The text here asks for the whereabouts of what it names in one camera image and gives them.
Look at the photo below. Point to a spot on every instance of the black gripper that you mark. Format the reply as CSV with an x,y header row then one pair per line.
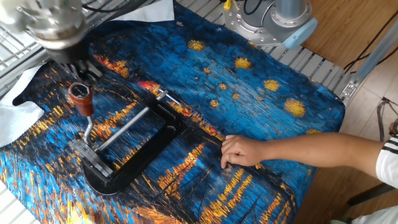
x,y
65,53

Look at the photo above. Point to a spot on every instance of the black C-clamp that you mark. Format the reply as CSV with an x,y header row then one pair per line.
x,y
149,155

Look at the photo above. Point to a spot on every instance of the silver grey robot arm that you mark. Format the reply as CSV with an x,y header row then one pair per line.
x,y
280,21

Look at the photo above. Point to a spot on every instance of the person's bare forearm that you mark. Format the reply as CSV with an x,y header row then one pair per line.
x,y
317,151

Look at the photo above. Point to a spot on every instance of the grey metal lever base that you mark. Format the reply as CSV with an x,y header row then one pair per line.
x,y
90,155

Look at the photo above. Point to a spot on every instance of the person's hand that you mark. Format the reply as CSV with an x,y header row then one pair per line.
x,y
242,151

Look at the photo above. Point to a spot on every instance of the white cloth sheet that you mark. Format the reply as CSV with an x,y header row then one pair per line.
x,y
149,12
15,121

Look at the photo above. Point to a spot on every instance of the starry night patterned cloth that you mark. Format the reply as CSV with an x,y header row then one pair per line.
x,y
217,124

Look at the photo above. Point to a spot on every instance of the yellow connector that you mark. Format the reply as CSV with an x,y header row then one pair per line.
x,y
227,4

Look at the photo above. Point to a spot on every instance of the black chair leg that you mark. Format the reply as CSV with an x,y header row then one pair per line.
x,y
370,194

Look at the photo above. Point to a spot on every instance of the white striped shirt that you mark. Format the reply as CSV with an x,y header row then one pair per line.
x,y
388,165

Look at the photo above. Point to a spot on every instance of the aluminium extrusion rail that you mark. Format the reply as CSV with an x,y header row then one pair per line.
x,y
18,73

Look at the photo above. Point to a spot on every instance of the aluminium frame post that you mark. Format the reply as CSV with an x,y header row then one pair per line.
x,y
373,59

